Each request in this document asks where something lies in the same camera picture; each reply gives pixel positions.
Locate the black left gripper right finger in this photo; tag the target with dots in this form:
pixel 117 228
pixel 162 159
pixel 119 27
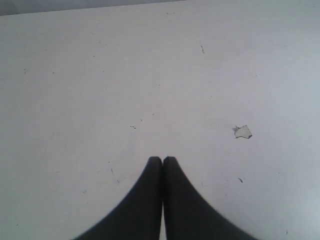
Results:
pixel 187 215

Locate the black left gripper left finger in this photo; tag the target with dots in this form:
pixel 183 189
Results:
pixel 138 216

